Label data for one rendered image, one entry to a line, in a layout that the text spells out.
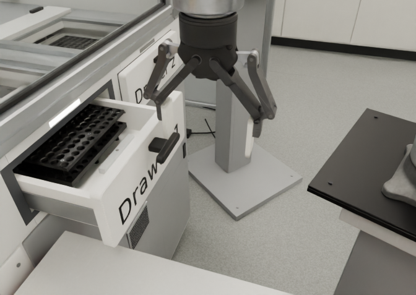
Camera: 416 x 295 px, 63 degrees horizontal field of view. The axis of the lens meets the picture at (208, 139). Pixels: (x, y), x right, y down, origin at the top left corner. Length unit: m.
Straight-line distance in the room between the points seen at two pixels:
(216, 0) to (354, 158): 0.49
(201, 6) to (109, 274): 0.41
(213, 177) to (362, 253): 1.08
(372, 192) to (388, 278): 0.21
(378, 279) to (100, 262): 0.57
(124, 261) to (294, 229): 1.14
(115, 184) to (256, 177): 1.36
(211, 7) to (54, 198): 0.35
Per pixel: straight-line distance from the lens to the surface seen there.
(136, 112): 0.69
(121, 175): 0.48
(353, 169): 0.75
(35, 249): 0.65
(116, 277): 0.57
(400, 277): 0.83
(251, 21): 1.43
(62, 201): 0.54
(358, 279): 0.89
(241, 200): 1.66
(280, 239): 1.58
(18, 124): 0.54
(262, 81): 0.47
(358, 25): 3.37
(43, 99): 0.57
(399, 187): 0.72
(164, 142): 0.54
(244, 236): 1.57
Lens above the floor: 1.24
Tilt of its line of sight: 36 degrees down
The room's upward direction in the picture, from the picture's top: straight up
